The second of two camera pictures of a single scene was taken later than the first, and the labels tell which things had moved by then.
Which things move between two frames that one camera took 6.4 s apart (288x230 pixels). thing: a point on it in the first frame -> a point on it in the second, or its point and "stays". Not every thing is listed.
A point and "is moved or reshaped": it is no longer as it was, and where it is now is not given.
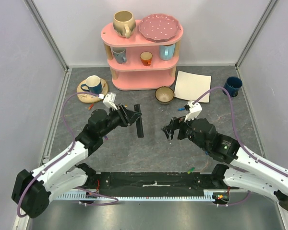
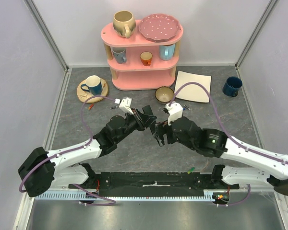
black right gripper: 179,128 -> 165,132
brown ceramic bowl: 164,95 stays
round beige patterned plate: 89,97 stays
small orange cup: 146,58 stays
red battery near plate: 91,106 stays
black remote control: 139,121 is moved or reshaped
